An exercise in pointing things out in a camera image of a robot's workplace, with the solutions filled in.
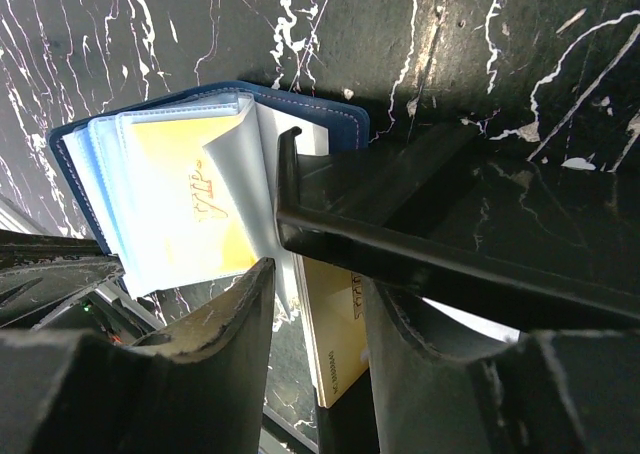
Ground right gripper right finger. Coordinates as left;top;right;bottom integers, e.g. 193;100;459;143
363;279;639;453

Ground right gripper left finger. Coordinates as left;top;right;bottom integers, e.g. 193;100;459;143
1;258;276;453

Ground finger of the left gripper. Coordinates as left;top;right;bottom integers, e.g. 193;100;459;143
1;230;124;329

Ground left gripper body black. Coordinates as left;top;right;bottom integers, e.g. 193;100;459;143
29;283;165;345

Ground blue card holder wallet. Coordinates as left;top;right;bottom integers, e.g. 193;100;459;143
47;81;370;306

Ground gold credit card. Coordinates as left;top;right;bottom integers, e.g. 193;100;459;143
293;255;369;408
119;111;256;289

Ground black card tray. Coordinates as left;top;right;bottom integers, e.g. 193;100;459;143
276;125;639;453

